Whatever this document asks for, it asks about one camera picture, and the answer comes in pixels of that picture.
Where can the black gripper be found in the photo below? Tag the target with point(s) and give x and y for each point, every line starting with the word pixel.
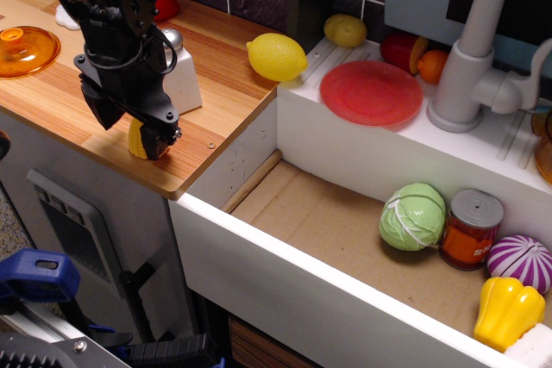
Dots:
pixel 135 88

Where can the yellow toy corn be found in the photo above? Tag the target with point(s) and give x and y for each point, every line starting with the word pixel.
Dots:
pixel 136 147

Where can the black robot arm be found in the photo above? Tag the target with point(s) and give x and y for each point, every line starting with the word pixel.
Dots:
pixel 116 30

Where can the red toy plate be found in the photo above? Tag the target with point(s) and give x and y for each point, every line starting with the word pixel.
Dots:
pixel 371 93

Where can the white salt shaker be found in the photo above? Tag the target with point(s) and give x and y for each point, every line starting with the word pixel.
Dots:
pixel 181 84

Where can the grey toy oven door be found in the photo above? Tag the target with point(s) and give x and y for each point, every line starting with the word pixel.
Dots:
pixel 80 229

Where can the red toy strawberry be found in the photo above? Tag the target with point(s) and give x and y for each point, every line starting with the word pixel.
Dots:
pixel 166 9

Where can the toy fried egg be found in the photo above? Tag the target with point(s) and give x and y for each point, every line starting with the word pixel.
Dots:
pixel 63 19

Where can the orange transparent pot lid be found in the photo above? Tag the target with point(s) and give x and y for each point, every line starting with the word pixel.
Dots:
pixel 26 50

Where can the yellow toy lemon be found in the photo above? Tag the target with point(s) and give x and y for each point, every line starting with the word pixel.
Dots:
pixel 276 57

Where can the blue clamp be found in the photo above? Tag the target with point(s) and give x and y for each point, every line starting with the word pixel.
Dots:
pixel 39 276

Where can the yellow toy potato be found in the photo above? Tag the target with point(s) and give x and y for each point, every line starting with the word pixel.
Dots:
pixel 345 30

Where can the red toy apple half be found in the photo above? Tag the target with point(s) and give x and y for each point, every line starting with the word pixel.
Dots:
pixel 404 50

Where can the green toy cabbage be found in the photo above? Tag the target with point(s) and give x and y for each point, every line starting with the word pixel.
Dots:
pixel 413 218

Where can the toy orange fruit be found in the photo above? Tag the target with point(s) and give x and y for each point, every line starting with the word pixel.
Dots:
pixel 431 65

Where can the grey toy faucet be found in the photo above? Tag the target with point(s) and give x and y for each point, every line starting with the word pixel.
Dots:
pixel 469 81

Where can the orange toy soup can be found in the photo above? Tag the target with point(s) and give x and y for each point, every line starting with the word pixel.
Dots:
pixel 473 221

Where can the purple striped toy onion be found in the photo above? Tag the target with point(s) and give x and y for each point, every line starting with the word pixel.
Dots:
pixel 523 258

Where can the orange transparent pot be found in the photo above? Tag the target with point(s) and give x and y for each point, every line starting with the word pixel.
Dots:
pixel 541 127

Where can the yellow toy bell pepper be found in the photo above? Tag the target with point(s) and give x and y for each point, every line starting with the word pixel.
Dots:
pixel 508 310

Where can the white sponge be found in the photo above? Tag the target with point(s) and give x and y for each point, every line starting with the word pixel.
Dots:
pixel 533 348

